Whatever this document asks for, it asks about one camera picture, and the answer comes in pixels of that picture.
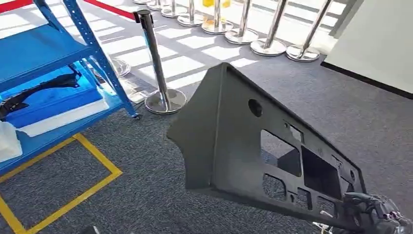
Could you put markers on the robot's right hand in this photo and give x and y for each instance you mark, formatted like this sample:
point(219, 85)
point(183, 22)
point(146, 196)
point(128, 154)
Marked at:
point(364, 213)

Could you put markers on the chrome stanchion with black cap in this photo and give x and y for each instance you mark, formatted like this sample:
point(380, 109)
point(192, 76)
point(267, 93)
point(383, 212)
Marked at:
point(164, 101)

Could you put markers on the large blue steel shelf rack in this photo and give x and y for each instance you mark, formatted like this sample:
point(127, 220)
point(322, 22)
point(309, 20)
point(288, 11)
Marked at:
point(32, 48)

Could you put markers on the yellow sign board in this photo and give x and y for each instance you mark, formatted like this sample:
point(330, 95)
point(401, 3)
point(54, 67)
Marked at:
point(208, 3)

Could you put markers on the yellow floor tape square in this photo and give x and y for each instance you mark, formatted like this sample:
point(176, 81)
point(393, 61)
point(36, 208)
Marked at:
point(96, 155)

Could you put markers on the long black plastic part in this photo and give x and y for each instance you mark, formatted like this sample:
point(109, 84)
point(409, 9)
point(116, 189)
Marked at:
point(48, 84)

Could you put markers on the stack of white plastic crates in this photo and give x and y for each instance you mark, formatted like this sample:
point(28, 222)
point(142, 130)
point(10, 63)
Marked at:
point(8, 142)

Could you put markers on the white plastic crate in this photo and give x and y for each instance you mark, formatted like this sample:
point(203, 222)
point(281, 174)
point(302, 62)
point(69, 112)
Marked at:
point(64, 119)

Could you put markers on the robot's black left foot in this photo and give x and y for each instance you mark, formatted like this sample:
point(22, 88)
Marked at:
point(87, 231)

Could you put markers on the red barrier belt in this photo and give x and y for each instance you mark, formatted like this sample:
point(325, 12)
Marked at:
point(109, 9)

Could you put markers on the black plastic panel with cutouts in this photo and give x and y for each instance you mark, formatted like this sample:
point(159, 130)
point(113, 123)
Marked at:
point(232, 145)

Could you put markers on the blue plastic crate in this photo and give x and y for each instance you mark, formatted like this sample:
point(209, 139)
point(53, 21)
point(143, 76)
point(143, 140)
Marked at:
point(64, 100)

